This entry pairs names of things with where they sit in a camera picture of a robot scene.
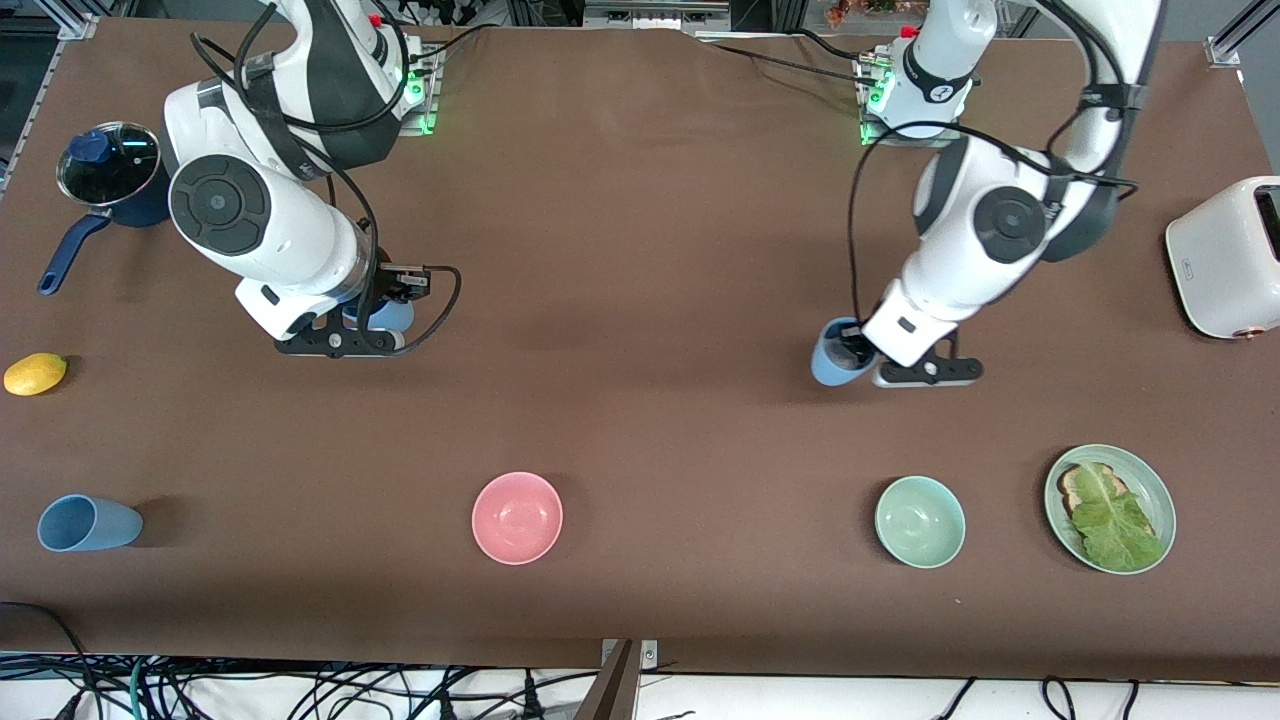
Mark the metal table edge bracket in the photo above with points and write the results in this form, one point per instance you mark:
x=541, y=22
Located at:
x=650, y=655

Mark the pale green plate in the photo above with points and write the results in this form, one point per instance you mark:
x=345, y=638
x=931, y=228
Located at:
x=1162, y=500

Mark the toast slice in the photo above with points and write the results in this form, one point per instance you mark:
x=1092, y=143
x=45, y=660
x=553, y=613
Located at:
x=1070, y=490

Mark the yellow lemon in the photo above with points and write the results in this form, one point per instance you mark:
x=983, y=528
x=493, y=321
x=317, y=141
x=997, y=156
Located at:
x=35, y=374

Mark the aluminium frame profile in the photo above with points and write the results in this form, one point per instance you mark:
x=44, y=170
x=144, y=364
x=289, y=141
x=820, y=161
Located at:
x=80, y=20
x=1235, y=45

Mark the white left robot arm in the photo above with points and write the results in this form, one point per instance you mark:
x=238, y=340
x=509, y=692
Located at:
x=960, y=260

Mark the blue cup with white filling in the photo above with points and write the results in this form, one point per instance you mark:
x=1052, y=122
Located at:
x=828, y=365

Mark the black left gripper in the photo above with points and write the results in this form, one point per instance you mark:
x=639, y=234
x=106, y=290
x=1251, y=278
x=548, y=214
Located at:
x=856, y=346

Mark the grey box behind table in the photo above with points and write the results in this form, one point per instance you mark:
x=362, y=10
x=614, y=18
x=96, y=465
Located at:
x=655, y=15

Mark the pale green bowl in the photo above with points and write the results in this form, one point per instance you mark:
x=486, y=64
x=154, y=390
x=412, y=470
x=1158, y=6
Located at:
x=920, y=522

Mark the glass lid with blue knob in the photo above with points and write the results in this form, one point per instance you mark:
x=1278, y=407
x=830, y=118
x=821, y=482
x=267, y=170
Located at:
x=115, y=175

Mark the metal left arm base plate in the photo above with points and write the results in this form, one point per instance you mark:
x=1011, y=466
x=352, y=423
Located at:
x=910, y=143

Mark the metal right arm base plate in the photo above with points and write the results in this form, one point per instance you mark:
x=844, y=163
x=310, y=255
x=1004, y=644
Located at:
x=428, y=100

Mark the orange artificial flowers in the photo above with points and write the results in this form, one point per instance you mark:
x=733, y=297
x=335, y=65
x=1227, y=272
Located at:
x=850, y=12

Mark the dark blue saucepan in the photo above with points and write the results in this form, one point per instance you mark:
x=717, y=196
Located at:
x=135, y=212

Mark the pink bowl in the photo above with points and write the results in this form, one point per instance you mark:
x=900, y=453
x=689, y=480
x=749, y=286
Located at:
x=517, y=518

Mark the green lettuce leaf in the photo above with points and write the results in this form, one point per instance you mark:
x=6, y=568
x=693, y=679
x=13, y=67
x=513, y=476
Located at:
x=1115, y=530

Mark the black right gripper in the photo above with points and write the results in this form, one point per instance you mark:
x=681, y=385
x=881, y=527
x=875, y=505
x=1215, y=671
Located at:
x=387, y=291

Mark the white toaster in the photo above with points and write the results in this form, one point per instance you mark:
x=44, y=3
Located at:
x=1215, y=260

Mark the brown table cloth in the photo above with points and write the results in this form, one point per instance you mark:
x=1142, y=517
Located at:
x=700, y=250

